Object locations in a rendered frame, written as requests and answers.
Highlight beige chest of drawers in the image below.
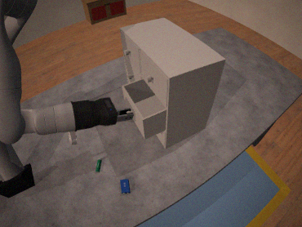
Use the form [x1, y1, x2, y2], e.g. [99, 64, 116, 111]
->
[120, 18, 226, 149]

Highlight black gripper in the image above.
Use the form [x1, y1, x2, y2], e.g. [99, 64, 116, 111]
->
[53, 97, 134, 145]

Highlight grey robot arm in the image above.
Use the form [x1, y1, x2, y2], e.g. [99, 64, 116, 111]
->
[0, 0, 57, 182]

